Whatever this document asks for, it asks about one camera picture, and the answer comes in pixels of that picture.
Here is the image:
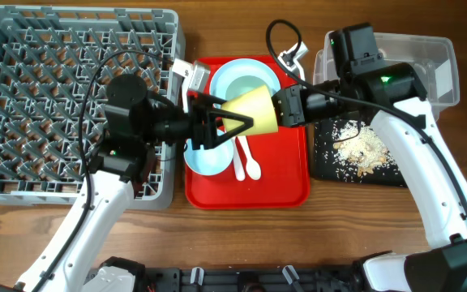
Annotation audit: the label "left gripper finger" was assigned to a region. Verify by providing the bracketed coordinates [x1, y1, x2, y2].
[195, 92, 226, 118]
[203, 109, 254, 149]

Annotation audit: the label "red plastic tray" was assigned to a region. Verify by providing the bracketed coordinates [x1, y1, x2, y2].
[184, 56, 311, 210]

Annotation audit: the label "yellow plastic cup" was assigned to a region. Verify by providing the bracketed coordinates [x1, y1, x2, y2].
[221, 85, 278, 136]

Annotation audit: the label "black plastic tray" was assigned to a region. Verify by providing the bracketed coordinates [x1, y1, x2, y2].
[311, 119, 406, 187]

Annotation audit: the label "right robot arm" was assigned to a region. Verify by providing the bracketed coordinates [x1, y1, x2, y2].
[273, 23, 467, 291]

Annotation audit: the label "rice and peanut scraps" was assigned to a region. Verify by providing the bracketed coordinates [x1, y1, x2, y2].
[332, 121, 396, 178]

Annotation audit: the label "green bowl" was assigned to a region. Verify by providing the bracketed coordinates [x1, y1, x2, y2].
[225, 75, 275, 101]

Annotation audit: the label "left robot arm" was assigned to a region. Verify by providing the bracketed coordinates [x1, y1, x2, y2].
[11, 74, 254, 291]

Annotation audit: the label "light blue small bowl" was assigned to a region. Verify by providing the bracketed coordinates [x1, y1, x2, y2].
[184, 139, 234, 176]

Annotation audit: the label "white plastic spoon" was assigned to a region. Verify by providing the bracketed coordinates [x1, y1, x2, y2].
[238, 136, 262, 180]

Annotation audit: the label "clear plastic bin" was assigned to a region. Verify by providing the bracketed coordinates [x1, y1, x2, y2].
[313, 30, 461, 122]

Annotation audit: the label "white plastic fork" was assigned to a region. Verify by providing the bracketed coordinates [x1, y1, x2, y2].
[231, 138, 246, 181]

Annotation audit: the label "grey plastic dishwasher rack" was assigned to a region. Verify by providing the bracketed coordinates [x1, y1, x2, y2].
[0, 6, 186, 206]

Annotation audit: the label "light blue plate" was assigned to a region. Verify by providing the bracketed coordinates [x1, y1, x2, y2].
[209, 58, 281, 99]

